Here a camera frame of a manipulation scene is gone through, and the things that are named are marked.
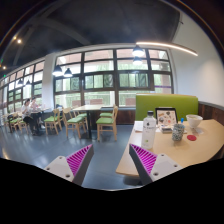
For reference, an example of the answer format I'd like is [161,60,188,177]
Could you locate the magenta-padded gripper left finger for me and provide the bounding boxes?
[43,143,95,187]

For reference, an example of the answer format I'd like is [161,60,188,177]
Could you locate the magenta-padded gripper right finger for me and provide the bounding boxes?
[128,143,184,186]

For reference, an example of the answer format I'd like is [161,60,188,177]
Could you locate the clear bottle with white label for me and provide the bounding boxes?
[141,110,158,150]

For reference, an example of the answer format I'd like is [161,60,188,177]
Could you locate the white paper sheets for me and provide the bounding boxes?
[133,120,145,133]

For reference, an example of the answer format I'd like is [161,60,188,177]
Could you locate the small stack of books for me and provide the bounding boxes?
[160,125,174,135]

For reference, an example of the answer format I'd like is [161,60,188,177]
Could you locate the patterned blue-white cup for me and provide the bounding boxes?
[171,123,186,142]

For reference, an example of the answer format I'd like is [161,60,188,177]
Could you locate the black-framed picture stand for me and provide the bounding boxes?
[155,107,179,128]

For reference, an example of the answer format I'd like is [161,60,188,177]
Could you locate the wooden chairs with green seats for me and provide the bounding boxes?
[6,105,120,143]

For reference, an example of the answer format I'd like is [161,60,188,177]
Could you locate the light wooden dining table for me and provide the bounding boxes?
[72,104,115,139]

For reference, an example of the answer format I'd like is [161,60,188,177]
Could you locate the green upholstered booth backrest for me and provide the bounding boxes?
[135,93,200,122]

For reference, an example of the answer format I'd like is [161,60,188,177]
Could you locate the white ceramic bowl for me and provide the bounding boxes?
[185,114,204,129]

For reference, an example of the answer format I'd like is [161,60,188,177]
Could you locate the person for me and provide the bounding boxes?
[20,98,38,135]
[29,96,46,130]

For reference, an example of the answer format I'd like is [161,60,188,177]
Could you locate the black pendant ceiling lamps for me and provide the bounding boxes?
[14,44,146,88]

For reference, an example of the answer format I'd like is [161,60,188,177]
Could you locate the long linear ceiling light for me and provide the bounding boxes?
[135,41,199,57]

